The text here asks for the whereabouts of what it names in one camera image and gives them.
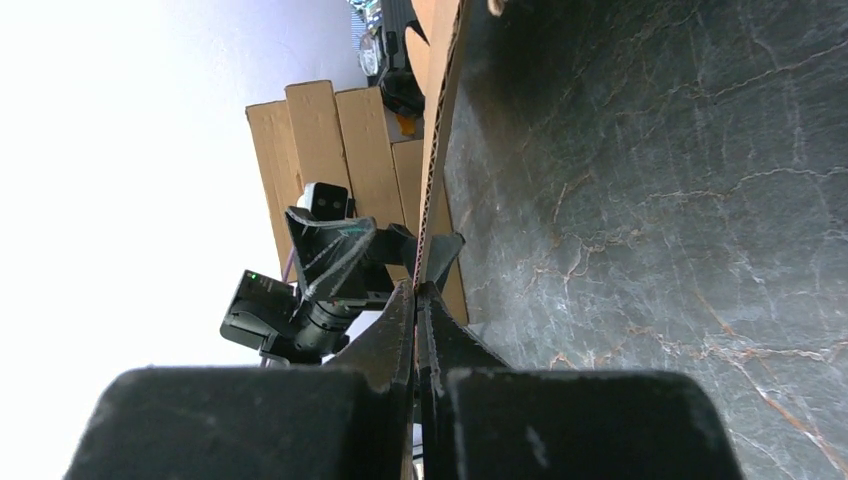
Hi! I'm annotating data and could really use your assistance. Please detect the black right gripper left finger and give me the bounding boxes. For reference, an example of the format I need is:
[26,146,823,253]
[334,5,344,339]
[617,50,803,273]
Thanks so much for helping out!
[66,282,415,479]

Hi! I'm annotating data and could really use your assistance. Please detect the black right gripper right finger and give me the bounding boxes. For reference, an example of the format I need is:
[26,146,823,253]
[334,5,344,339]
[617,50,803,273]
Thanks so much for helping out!
[417,284,743,479]

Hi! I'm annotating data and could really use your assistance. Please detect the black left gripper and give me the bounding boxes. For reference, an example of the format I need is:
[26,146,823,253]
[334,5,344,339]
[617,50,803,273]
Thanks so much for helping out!
[285,207,465,311]

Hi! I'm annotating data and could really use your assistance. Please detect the brown cardboard box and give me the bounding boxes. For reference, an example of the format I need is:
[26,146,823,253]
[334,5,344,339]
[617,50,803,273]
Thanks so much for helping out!
[405,0,471,286]

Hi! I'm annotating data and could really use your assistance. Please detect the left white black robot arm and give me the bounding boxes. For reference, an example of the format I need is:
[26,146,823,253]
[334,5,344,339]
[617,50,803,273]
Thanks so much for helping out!
[219,207,418,365]

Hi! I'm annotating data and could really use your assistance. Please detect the leaning folded cardboard box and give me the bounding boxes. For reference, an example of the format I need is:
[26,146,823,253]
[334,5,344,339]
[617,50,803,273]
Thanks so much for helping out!
[284,80,353,195]

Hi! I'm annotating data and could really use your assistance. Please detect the large folded cardboard box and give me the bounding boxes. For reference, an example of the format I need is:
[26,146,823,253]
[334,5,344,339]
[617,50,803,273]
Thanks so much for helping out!
[245,101,303,273]

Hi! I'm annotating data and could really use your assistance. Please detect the lower stacked cardboard boxes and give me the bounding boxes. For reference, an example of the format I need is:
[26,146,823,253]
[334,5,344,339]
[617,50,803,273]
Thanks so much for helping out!
[334,86,470,326]

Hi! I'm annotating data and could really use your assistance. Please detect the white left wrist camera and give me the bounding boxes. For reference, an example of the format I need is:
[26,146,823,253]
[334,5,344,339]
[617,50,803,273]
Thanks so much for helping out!
[296,182,355,221]

